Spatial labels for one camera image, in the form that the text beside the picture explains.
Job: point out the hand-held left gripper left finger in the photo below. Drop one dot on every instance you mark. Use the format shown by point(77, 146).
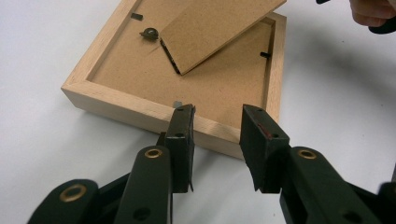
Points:
point(182, 149)

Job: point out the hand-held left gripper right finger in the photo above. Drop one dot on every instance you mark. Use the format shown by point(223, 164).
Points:
point(264, 155)

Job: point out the light wooden picture frame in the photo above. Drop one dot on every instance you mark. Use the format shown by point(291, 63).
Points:
point(140, 81)

